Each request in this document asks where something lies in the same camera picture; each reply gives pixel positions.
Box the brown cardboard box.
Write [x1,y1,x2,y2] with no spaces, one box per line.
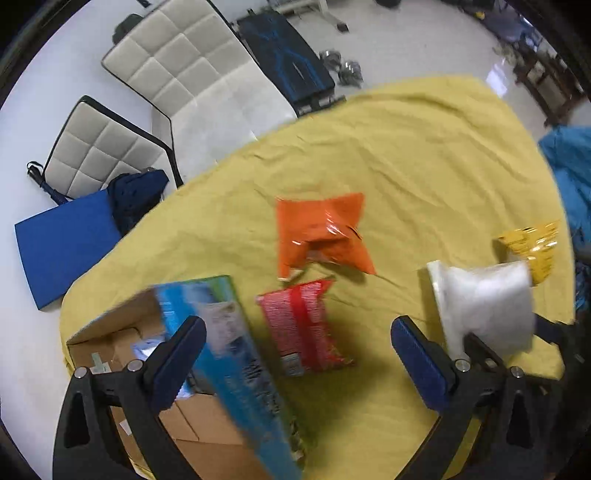
[66,291,259,480]

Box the orange snack packet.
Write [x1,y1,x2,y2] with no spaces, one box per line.
[276,192,377,281]

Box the dark wooden furniture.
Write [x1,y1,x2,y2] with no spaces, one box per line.
[512,41,587,127]

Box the blue printed snack box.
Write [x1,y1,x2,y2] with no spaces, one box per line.
[154,275,305,480]

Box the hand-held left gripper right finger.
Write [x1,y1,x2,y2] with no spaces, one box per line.
[390,316,546,480]

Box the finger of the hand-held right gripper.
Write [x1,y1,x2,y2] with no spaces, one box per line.
[533,313,574,346]
[464,332,508,367]

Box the large white padded chair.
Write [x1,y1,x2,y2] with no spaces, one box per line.
[102,0,298,164]

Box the red snack packet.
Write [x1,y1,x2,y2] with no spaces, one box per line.
[256,278,355,378]

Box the black strap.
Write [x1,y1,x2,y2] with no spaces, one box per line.
[26,161,75,205]

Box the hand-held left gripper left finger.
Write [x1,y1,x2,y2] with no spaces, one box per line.
[52,315,207,480]

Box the dark blue cloth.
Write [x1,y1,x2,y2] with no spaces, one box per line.
[107,169,169,236]

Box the blue flat pad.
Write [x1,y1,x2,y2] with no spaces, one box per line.
[15,190,122,311]

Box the small white padded chair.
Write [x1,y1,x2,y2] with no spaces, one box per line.
[44,95,184,201]

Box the yellow snack packet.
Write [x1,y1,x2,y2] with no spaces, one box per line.
[498,222,561,288]

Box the black blue case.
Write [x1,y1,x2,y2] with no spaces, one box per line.
[236,12,347,116]

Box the yellow tablecloth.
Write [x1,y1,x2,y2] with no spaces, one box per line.
[59,76,575,480]

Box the teal cloth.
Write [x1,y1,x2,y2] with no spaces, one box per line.
[538,124,591,232]

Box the white plastic pack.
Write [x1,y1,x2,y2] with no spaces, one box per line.
[426,260,535,361]

